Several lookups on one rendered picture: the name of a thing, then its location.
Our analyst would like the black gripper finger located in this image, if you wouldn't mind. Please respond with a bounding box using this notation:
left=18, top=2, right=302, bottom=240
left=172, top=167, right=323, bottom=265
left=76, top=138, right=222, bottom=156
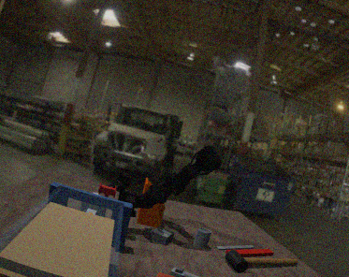
left=105, top=180, right=122, bottom=192

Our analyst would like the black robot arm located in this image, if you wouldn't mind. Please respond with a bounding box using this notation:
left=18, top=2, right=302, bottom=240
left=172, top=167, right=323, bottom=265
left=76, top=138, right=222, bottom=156
left=125, top=145, right=223, bottom=217

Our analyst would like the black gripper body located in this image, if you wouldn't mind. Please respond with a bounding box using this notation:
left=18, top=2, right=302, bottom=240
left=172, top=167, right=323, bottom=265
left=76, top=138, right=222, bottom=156
left=118, top=171, right=142, bottom=208

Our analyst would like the black-headed mallet with wooden handle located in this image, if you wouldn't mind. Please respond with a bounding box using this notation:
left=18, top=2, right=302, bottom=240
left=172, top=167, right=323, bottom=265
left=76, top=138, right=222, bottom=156
left=225, top=250, right=298, bottom=273

